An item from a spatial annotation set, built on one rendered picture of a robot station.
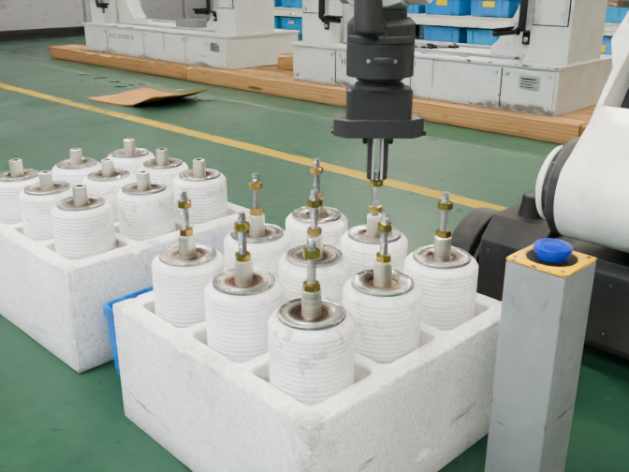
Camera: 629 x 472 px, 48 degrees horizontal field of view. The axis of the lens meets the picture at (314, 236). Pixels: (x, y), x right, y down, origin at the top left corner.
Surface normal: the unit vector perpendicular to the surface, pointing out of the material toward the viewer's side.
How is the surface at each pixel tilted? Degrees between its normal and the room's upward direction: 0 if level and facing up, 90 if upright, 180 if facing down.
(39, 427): 0
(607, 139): 38
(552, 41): 90
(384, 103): 90
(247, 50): 90
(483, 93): 90
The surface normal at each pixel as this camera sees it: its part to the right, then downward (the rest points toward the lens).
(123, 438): 0.00, -0.94
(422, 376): 0.69, 0.25
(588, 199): -0.70, 0.15
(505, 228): -0.50, -0.48
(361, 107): -0.04, 0.35
